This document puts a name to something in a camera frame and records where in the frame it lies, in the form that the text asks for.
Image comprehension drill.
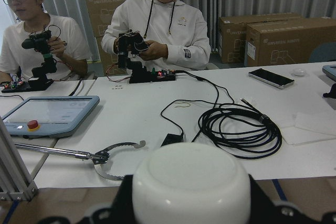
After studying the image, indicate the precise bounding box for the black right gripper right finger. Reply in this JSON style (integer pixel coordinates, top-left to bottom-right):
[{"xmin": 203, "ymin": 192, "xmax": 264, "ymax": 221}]
[{"xmin": 248, "ymin": 175, "xmax": 325, "ymax": 224}]

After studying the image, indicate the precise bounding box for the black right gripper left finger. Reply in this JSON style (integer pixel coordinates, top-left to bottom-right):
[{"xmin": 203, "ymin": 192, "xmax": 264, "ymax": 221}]
[{"xmin": 81, "ymin": 175, "xmax": 134, "ymax": 224}]

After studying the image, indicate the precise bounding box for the white cup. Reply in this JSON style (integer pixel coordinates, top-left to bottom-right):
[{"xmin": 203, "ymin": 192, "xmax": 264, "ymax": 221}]
[{"xmin": 132, "ymin": 143, "xmax": 251, "ymax": 223}]

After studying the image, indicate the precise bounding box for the reacher grabber tool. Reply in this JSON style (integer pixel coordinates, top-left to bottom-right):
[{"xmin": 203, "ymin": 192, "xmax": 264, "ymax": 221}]
[{"xmin": 14, "ymin": 140, "xmax": 146, "ymax": 181}]

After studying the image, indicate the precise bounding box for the black power adapter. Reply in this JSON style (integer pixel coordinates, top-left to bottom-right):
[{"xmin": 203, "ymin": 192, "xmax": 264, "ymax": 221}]
[{"xmin": 161, "ymin": 133, "xmax": 184, "ymax": 147}]

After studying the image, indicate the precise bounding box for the blue teach pendant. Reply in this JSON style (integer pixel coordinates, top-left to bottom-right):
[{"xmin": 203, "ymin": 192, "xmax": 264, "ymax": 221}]
[{"xmin": 2, "ymin": 95, "xmax": 100, "ymax": 139}]

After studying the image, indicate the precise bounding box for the black smartphone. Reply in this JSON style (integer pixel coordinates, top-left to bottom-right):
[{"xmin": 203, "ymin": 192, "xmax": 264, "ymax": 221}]
[{"xmin": 248, "ymin": 68, "xmax": 295, "ymax": 89}]

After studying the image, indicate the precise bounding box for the black teleoperation controller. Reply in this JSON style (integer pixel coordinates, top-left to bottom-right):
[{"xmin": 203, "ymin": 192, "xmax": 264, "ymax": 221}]
[
  {"xmin": 1, "ymin": 30, "xmax": 59, "ymax": 93},
  {"xmin": 113, "ymin": 29, "xmax": 176, "ymax": 84}
]

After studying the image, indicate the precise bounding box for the cardboard box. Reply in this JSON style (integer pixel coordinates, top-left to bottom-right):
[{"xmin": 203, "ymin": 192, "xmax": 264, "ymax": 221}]
[
  {"xmin": 86, "ymin": 0, "xmax": 126, "ymax": 76},
  {"xmin": 218, "ymin": 12, "xmax": 302, "ymax": 63},
  {"xmin": 245, "ymin": 17, "xmax": 335, "ymax": 67}
]

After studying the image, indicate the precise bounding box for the person in white hoodie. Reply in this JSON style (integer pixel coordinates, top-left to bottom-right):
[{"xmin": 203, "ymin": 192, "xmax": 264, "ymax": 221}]
[{"xmin": 101, "ymin": 0, "xmax": 211, "ymax": 71}]

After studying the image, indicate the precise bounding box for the person in white t-shirt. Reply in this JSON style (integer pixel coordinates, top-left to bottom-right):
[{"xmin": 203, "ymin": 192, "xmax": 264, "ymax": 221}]
[{"xmin": 1, "ymin": 0, "xmax": 92, "ymax": 81}]

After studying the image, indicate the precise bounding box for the coiled black cable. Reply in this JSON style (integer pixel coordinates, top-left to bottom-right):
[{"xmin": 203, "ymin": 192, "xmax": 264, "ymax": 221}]
[{"xmin": 197, "ymin": 98, "xmax": 283, "ymax": 160}]

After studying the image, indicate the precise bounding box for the aluminium frame post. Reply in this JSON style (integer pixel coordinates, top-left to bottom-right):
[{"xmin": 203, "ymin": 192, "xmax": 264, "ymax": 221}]
[{"xmin": 1, "ymin": 121, "xmax": 38, "ymax": 201}]

